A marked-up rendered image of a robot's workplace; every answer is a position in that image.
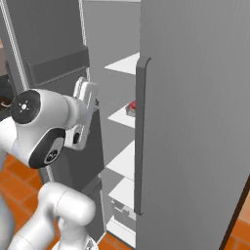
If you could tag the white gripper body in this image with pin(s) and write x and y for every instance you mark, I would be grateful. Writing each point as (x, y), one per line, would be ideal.
(87, 97)

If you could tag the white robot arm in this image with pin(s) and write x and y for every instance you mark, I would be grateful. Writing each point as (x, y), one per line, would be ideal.
(49, 110)

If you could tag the white freezer rack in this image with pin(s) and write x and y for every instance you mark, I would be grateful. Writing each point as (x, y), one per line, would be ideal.
(125, 64)
(123, 162)
(122, 118)
(122, 231)
(123, 193)

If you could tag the meat container with steak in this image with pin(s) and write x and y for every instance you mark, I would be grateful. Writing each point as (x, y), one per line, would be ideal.
(132, 107)

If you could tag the grey freezer cabinet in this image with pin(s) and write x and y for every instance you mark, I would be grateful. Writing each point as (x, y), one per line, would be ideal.
(110, 35)

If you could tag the grey open freezer door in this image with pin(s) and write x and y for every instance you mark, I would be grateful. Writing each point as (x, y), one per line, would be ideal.
(45, 29)

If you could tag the grey closed fridge door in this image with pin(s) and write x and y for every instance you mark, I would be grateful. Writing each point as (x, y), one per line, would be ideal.
(195, 123)

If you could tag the grey clear box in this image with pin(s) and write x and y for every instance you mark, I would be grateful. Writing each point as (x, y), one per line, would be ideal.
(123, 211)

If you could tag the dark brown cabinet panel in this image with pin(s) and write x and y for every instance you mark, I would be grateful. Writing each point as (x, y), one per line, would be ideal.
(234, 218)

